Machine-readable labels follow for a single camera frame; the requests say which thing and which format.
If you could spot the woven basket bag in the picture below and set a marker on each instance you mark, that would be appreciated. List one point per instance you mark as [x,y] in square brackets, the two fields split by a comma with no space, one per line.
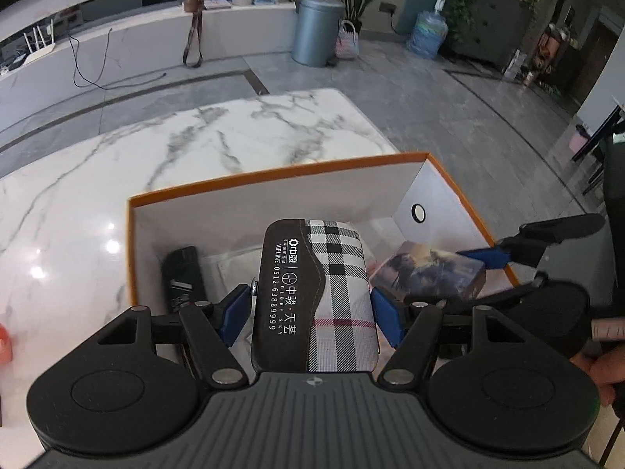
[346,41]

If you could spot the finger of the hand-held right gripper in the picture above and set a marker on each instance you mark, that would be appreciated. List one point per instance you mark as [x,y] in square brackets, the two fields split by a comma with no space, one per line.
[488,299]
[532,244]

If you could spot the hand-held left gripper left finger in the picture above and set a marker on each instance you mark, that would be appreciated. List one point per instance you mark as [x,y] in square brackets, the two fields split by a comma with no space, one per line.
[233,317]

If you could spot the person's right hand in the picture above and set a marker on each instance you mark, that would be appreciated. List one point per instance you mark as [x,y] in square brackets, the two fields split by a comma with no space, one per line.
[598,369]

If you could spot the dark picture-printed box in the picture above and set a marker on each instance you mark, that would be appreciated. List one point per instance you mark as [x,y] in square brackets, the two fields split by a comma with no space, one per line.
[429,269]

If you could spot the grey metal trash bin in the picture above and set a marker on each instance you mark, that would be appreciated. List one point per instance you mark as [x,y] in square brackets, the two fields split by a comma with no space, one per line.
[315,29]

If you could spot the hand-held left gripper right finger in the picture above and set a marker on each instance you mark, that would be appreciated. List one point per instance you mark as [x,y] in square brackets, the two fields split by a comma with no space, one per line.
[388,317]

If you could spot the plaid and black case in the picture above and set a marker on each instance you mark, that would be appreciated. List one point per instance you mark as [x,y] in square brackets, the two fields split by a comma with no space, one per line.
[337,303]

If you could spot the grey cabinet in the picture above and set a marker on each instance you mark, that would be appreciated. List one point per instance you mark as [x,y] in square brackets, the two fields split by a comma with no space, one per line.
[493,24]

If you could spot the white router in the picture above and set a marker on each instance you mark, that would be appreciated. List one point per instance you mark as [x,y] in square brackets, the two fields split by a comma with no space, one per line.
[36,51]

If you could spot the pink small bin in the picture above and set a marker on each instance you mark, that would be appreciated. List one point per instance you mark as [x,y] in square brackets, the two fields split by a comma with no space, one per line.
[578,139]

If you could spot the white marble counter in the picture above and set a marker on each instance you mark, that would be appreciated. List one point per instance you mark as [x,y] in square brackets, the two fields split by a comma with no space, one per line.
[136,46]

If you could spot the dark wooden shelf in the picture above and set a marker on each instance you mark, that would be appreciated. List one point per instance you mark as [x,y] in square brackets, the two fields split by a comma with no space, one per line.
[561,58]

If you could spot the blue water jug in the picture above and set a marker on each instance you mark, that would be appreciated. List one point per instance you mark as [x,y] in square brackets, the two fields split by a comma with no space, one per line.
[427,32]

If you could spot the orange cardboard box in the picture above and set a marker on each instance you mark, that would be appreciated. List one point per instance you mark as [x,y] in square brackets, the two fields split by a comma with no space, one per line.
[244,207]

